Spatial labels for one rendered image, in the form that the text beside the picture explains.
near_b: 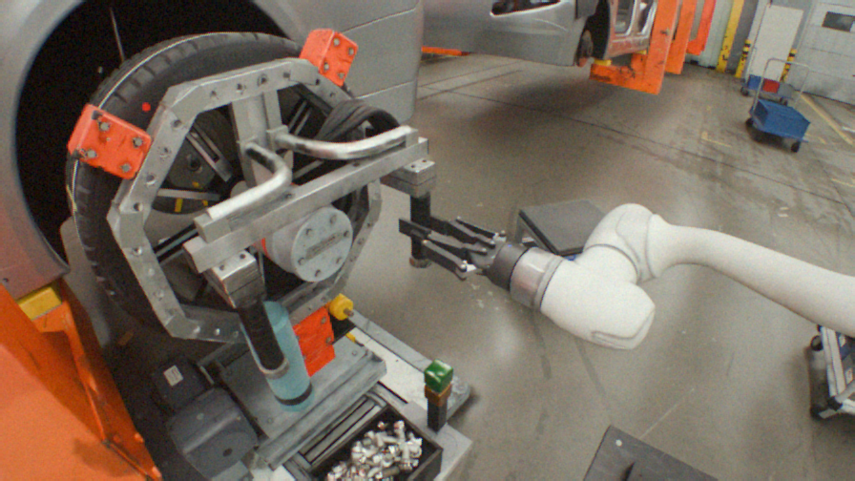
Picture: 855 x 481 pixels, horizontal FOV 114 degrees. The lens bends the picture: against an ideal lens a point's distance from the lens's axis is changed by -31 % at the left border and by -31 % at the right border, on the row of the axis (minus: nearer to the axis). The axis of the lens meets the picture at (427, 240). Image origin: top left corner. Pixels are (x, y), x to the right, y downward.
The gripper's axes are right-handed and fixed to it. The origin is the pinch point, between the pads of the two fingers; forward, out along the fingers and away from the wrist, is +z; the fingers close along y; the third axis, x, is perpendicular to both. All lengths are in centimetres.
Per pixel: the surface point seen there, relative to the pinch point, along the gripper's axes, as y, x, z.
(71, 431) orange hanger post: -62, -3, 8
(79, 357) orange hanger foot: -62, -15, 38
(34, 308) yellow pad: -68, -12, 60
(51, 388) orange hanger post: -60, 3, 9
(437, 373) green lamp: -13.6, -17.0, -14.7
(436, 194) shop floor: 131, -83, 99
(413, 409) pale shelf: -12.9, -38.0, -8.0
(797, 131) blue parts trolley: 510, -57, -149
